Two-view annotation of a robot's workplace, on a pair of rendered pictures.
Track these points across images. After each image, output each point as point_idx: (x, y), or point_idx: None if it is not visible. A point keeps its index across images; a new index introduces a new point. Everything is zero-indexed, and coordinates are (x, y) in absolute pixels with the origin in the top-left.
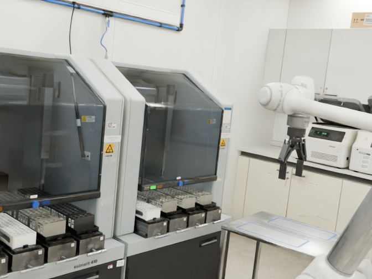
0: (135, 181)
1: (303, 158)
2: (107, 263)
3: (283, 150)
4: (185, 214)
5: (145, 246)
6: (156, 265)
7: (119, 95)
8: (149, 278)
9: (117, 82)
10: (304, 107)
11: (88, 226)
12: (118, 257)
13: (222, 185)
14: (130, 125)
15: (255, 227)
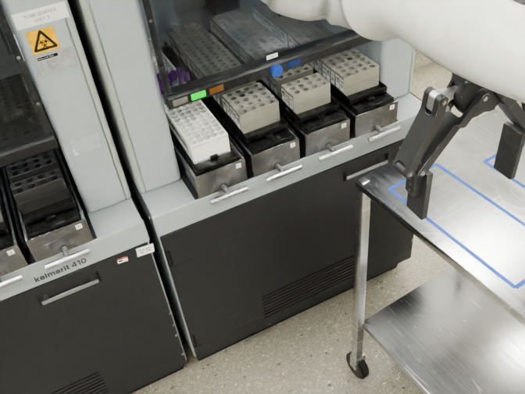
0: (151, 89)
1: (523, 124)
2: (112, 258)
3: (415, 137)
4: (299, 130)
5: (199, 212)
6: (238, 233)
7: None
8: (225, 254)
9: None
10: (431, 47)
11: (55, 198)
12: (135, 243)
13: None
14: None
15: (439, 189)
